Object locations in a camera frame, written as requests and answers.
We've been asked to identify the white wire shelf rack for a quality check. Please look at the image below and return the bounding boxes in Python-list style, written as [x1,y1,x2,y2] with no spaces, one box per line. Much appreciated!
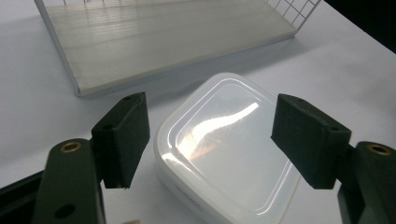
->
[33,0,322,98]

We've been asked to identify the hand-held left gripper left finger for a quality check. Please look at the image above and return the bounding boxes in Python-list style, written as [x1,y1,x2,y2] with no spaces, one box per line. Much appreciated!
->
[32,91,151,224]

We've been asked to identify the white plastic lidded box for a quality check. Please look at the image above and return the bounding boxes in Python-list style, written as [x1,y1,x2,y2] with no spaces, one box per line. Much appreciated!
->
[153,72,302,224]

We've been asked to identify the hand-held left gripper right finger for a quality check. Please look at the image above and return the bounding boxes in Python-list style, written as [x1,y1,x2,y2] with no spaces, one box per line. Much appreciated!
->
[270,93,396,224]

